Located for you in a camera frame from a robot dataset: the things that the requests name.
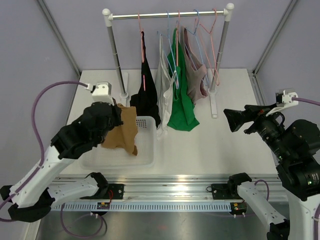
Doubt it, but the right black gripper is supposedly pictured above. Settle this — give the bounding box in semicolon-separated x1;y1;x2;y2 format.
224;101;292;161

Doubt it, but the white tank top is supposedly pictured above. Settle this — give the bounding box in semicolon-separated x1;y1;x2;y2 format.
154;36;177;140

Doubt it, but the white metal clothes rack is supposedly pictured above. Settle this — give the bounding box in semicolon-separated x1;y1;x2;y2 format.
102;3;235;119

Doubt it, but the pink hanger with green top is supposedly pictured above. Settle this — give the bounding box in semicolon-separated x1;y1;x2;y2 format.
175;10;180;89

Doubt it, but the white slotted cable duct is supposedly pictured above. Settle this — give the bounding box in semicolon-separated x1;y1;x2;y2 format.
63;202;231;212

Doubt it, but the white plastic laundry basket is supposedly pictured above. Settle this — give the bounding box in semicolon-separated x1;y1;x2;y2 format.
79;116;157;170

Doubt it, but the blue hanger with white top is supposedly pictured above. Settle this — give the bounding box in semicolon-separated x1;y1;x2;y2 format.
157;11;179;85

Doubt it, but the brown tank top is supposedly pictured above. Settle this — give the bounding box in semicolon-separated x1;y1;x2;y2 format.
101;103;138;156

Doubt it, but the left aluminium frame post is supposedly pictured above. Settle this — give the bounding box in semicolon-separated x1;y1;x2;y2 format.
35;0;82;78

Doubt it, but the pink hanger with brown top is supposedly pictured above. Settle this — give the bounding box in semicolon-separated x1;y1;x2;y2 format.
199;8;220;88

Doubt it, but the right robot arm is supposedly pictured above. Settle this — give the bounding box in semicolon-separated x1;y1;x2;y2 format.
223;104;320;240

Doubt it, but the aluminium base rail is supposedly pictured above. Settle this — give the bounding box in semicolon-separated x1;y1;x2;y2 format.
51;174;288;203

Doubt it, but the aluminium frame post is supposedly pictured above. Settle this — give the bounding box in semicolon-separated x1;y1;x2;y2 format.
252;0;300;77
35;0;82;78

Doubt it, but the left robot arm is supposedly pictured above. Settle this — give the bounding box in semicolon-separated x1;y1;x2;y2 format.
0;102;123;223

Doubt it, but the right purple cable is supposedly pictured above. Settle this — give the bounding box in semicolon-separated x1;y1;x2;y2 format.
292;97;320;106

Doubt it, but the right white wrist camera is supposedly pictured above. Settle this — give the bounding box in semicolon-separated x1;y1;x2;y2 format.
266;88;299;117

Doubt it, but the mauve tank top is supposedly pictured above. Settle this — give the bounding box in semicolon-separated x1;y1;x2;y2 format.
180;27;208;105

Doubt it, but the right aluminium frame post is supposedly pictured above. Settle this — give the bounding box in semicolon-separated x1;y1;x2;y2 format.
252;0;300;77

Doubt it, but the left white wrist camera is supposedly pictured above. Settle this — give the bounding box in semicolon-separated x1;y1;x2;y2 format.
85;81;114;105

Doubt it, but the blue hanger with mauve top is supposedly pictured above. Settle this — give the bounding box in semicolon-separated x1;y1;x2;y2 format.
184;9;211;86

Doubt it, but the pink hanger with black top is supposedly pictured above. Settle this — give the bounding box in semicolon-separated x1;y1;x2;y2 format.
137;13;146;91

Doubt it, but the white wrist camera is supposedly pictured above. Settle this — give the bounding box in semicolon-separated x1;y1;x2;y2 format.
266;88;299;117
85;81;114;105

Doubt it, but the green tank top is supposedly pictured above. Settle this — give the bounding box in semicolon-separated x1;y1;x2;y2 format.
167;28;200;132

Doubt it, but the black tank top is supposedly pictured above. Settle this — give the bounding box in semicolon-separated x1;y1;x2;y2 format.
130;32;161;127

